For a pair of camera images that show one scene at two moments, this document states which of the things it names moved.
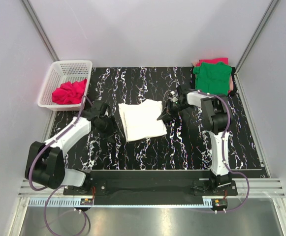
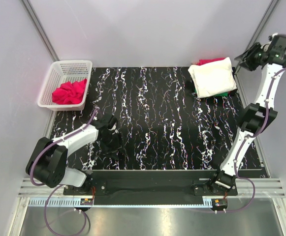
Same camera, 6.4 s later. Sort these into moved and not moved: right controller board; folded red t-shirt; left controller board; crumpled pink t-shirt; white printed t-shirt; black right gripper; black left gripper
Moved: black right gripper; white printed t-shirt; black left gripper
Not moved: left controller board; crumpled pink t-shirt; folded red t-shirt; right controller board
